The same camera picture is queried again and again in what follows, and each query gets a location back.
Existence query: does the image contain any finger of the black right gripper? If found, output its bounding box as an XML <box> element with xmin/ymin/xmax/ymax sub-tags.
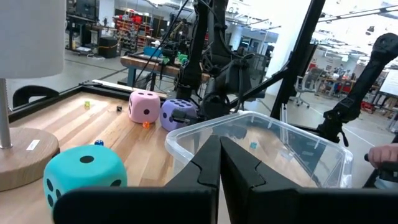
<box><xmin>170</xmin><ymin>108</ymin><xmax>200</xmax><ymax>124</ymax></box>

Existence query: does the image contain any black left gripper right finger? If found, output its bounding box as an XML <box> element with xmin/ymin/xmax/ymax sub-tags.
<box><xmin>220</xmin><ymin>136</ymin><xmax>398</xmax><ymax>224</ymax></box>

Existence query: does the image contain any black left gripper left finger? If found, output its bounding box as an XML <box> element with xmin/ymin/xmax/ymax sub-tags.
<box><xmin>52</xmin><ymin>134</ymin><xmax>222</xmax><ymax>224</ymax></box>

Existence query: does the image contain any large purple foam die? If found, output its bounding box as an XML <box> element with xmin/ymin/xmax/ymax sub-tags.
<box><xmin>159</xmin><ymin>98</ymin><xmax>198</xmax><ymax>133</ymax></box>

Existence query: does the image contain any large pink foam die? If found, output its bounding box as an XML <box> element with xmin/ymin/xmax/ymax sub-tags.
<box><xmin>127</xmin><ymin>90</ymin><xmax>162</xmax><ymax>124</ymax></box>

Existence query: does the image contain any clear plastic bin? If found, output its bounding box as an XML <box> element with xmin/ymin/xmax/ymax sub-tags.
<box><xmin>164</xmin><ymin>110</ymin><xmax>354</xmax><ymax>189</ymax></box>

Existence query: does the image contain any large teal foam die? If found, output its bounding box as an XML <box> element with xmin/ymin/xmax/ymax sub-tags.
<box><xmin>42</xmin><ymin>144</ymin><xmax>129</xmax><ymax>216</ymax></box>

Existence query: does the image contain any wooden workbench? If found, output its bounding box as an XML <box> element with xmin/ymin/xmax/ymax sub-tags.
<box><xmin>119</xmin><ymin>54</ymin><xmax>212</xmax><ymax>92</ymax></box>

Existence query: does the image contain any blue storage bin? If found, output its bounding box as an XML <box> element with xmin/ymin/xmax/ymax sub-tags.
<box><xmin>142</xmin><ymin>46</ymin><xmax>164</xmax><ymax>59</ymax></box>

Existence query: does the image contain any grey office chair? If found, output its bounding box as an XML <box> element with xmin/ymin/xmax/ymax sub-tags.
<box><xmin>289</xmin><ymin>67</ymin><xmax>325</xmax><ymax>109</ymax></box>

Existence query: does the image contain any red parts shelf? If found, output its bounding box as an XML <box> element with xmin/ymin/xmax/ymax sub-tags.
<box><xmin>112</xmin><ymin>8</ymin><xmax>154</xmax><ymax>52</ymax></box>

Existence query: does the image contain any person's hand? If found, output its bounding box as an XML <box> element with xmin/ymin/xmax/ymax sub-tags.
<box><xmin>367</xmin><ymin>143</ymin><xmax>398</xmax><ymax>170</ymax></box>

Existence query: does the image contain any cluttered wooden desk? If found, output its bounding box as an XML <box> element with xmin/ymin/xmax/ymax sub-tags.
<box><xmin>319</xmin><ymin>72</ymin><xmax>358</xmax><ymax>98</ymax></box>

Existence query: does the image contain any black desk with monitor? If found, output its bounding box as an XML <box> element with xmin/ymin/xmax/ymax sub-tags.
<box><xmin>65</xmin><ymin>0</ymin><xmax>101</xmax><ymax>55</ymax></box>

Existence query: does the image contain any whiteboard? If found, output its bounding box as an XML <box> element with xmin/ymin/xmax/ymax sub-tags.
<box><xmin>378</xmin><ymin>68</ymin><xmax>398</xmax><ymax>97</ymax></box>

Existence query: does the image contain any white shade wooden base lamp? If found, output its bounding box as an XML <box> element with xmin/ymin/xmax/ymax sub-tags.
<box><xmin>0</xmin><ymin>0</ymin><xmax>67</xmax><ymax>193</ymax></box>

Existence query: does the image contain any black arched handle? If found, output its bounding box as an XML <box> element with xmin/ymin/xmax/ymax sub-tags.
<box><xmin>12</xmin><ymin>85</ymin><xmax>60</xmax><ymax>108</ymax></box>

